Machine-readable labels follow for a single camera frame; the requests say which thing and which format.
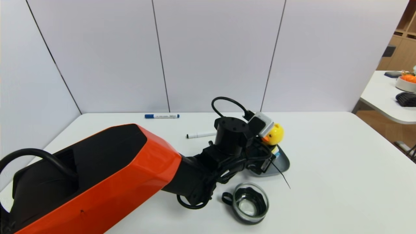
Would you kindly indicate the white side table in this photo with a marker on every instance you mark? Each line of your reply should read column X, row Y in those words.
column 380, row 94

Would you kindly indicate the grey rounded rectangular dish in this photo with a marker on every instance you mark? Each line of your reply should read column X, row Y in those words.
column 283, row 163

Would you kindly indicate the dark grey flat object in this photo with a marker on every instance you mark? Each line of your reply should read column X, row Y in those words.
column 392, row 74

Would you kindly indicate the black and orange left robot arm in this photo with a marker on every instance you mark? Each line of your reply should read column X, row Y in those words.
column 130, row 172

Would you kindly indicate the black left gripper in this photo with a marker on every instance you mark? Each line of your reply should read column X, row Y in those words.
column 266, row 165

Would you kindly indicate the black and grey chair base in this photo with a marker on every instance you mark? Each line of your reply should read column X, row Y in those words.
column 404, row 148

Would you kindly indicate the white marker with black cap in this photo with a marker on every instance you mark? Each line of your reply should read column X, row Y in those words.
column 200, row 135

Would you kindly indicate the yellow duck toy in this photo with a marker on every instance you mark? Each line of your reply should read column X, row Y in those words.
column 274, row 134

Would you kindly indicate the white bowl with orange items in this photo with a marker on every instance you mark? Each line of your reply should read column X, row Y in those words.
column 404, row 84

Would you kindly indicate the dark blue square object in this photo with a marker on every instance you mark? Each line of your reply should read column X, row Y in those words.
column 388, row 51

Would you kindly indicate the black ribbed object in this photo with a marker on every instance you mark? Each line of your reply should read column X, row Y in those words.
column 406, row 99

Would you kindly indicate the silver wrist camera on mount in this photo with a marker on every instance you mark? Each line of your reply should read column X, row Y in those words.
column 264, row 122

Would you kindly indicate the white marker with blue cap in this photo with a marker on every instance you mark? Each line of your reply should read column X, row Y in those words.
column 162, row 116

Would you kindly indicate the wooden shelf cabinet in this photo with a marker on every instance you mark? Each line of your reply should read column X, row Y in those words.
column 401, row 55

